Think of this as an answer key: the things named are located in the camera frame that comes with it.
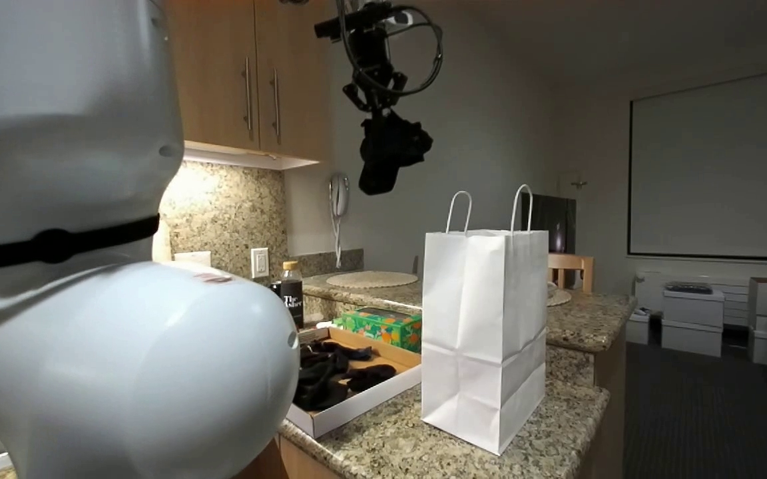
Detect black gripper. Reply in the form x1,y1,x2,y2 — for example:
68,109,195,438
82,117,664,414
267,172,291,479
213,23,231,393
341,31,414,117

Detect black sock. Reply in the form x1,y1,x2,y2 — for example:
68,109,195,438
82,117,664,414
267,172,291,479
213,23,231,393
298,339,381,366
294,381,351,413
346,362,399,393
355,109,438,196
298,354,355,393

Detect white paper bag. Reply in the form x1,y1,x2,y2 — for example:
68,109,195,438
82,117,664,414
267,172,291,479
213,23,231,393
418,180,552,458

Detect wooden upper cabinets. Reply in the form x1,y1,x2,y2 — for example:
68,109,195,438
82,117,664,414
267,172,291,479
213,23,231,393
165,0,333,172

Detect dark sauce bottle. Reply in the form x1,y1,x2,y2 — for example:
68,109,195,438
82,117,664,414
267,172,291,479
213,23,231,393
274,257,310,329

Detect green floral tissue box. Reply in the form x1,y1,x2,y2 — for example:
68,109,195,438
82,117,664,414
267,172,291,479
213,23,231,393
329,306,425,355

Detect wooden dining chair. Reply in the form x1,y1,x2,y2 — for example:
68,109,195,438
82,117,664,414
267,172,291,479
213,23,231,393
547,250,596,297

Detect white-rimmed cardboard tray box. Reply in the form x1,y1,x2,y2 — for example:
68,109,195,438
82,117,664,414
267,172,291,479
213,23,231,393
289,323,426,438

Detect white projector screen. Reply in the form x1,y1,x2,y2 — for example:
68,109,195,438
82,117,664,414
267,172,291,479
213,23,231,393
626,64,767,262

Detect small white box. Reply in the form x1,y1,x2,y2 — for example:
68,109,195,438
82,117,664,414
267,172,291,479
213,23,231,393
623,303,656,346

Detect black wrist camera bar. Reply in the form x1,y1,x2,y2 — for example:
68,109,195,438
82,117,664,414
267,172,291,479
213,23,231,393
315,0,421,43

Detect white wall outlet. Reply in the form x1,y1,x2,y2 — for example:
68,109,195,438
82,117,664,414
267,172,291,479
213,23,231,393
249,245,271,279

